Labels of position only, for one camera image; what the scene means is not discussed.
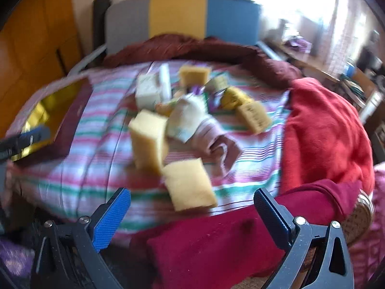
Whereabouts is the red fleece blanket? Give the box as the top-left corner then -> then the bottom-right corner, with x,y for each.
279,78 -> 375,194

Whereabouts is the white foam bar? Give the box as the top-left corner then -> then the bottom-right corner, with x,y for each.
159,63 -> 172,102

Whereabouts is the yellow sponge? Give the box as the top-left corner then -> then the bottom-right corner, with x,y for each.
162,158 -> 217,212
236,101 -> 271,134
128,110 -> 168,175

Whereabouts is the maroon gold gift box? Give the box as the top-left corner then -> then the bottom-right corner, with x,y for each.
11,76 -> 93,167

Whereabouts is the pink striped sock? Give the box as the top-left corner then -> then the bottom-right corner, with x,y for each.
189,115 -> 243,177

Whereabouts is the wooden wardrobe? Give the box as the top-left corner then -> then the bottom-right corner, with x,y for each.
1,0 -> 83,135

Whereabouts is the wooden desk with clutter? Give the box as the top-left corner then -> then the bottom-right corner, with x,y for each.
257,39 -> 384,125

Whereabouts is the dark red garment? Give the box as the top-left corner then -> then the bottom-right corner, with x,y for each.
128,179 -> 362,288

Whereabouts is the large yellow sponge block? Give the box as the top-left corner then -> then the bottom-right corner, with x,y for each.
179,65 -> 212,87

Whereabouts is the grey yellow blue headboard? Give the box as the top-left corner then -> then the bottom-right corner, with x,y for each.
105,0 -> 261,54

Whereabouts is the green white tea box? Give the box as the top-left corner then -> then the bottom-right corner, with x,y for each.
205,74 -> 228,93

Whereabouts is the yellow sock bundle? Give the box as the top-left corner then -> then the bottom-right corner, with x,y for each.
221,86 -> 254,110

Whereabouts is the white medicine box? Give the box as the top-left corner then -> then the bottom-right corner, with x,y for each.
135,74 -> 161,110

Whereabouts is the purple snack packet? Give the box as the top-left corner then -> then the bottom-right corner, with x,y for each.
187,85 -> 205,96

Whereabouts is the maroon puffer jacket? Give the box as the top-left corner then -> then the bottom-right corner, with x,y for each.
103,34 -> 302,89

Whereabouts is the cream sock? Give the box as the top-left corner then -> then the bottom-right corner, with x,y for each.
167,93 -> 207,143

